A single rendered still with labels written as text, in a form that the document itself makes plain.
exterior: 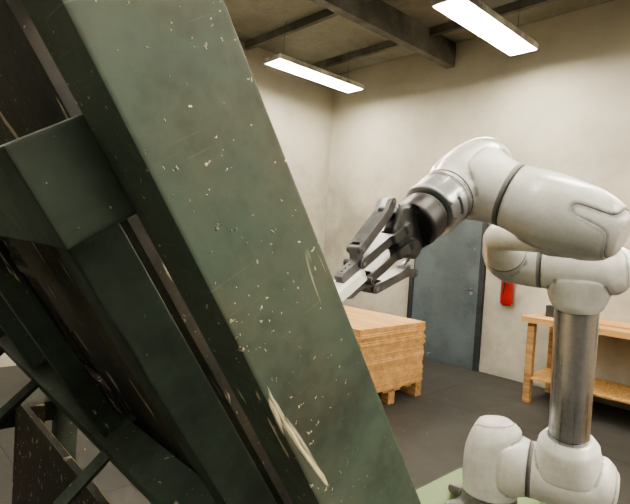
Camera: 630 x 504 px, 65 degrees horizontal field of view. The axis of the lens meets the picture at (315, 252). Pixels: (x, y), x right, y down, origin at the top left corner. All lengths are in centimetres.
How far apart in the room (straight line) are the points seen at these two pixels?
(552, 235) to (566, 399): 76
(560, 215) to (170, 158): 56
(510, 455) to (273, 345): 124
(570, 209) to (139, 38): 59
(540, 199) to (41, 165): 62
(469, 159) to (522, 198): 10
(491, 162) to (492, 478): 103
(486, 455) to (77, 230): 137
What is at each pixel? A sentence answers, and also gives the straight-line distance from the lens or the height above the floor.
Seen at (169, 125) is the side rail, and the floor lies 168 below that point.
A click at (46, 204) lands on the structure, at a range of 38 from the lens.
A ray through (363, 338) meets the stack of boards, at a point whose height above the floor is 70.
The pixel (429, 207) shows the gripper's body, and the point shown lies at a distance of 72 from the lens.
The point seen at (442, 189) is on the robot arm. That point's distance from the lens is 75.
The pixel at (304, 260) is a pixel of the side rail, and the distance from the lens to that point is 42.
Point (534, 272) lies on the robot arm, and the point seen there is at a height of 155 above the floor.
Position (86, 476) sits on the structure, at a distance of 135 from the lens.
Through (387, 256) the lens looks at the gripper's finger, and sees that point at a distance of 69.
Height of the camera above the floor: 161
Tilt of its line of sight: 2 degrees down
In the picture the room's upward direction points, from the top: 3 degrees clockwise
